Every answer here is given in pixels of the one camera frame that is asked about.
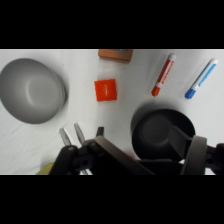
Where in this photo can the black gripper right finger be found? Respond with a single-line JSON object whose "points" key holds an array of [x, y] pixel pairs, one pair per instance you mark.
{"points": [[193, 153]]}

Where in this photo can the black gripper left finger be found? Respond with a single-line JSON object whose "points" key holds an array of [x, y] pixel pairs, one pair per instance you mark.
{"points": [[100, 156]]}

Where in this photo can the red cube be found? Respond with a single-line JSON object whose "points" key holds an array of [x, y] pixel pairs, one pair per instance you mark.
{"points": [[106, 90]]}

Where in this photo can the black bowl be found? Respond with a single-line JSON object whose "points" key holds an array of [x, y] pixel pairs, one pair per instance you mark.
{"points": [[153, 133]]}

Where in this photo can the grey metal bowl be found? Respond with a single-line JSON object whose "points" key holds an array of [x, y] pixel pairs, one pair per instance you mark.
{"points": [[31, 90]]}

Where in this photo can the blue marker pen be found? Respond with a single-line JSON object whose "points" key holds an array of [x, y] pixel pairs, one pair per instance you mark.
{"points": [[201, 79]]}

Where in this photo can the red marker pen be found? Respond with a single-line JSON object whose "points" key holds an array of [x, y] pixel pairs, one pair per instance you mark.
{"points": [[164, 75]]}

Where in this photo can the brown box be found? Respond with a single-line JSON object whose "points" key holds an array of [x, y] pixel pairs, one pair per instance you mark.
{"points": [[115, 55]]}

